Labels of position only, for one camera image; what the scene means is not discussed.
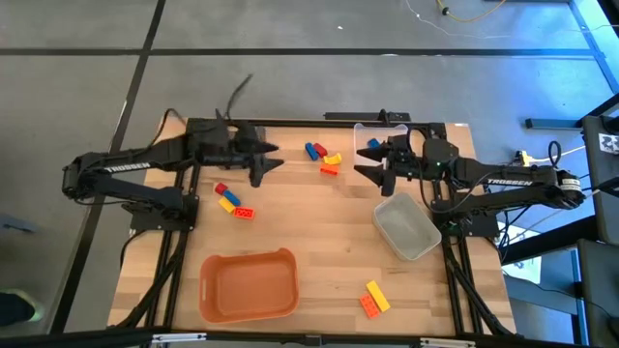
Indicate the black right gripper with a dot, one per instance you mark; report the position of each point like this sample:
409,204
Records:
406,157

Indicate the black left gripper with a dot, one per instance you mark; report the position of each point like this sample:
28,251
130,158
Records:
232,145

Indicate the blue toy block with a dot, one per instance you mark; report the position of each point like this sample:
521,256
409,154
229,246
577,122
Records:
231,198
312,152
373,143

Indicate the yellow arch toy block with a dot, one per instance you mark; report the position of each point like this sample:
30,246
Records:
333,160

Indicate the orange toy block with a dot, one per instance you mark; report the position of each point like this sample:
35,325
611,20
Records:
329,169
370,306
244,213

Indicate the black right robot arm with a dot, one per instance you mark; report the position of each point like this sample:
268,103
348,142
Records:
508,182

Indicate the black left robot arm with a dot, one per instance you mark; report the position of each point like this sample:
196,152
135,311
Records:
126,166

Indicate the clear plastic bin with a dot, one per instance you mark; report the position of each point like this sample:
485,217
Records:
367,131

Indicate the red toy block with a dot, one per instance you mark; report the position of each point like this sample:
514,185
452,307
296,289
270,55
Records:
221,188
320,150

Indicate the black power strip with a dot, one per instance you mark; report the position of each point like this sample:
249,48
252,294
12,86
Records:
348,116

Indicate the white plastic bin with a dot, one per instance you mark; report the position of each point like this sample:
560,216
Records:
406,227

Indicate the long yellow toy block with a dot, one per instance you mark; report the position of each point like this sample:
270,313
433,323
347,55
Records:
377,296

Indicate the orange plastic bin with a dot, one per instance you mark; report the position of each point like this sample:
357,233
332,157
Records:
249,290

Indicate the blue metal bar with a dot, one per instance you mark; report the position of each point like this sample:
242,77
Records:
551,124

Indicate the black case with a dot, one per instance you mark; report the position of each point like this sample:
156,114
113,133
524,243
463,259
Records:
602,193
597,290

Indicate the white marker tag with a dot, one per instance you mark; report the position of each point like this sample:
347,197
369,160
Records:
610,143

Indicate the blue metal beam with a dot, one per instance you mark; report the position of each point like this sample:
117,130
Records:
592,46

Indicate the person's shoe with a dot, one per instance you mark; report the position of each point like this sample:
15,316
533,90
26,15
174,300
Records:
14,308

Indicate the silver bracket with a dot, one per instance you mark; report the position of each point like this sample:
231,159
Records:
447,343
179,337

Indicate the black camera rig beam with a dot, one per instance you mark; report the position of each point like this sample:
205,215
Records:
97,338

